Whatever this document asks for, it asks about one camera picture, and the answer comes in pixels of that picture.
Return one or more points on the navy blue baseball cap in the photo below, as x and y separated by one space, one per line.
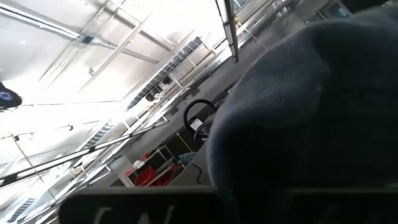
295 109

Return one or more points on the person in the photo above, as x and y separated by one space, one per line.
186 158

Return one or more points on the shelf rack with red bins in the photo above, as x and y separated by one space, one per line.
146 177

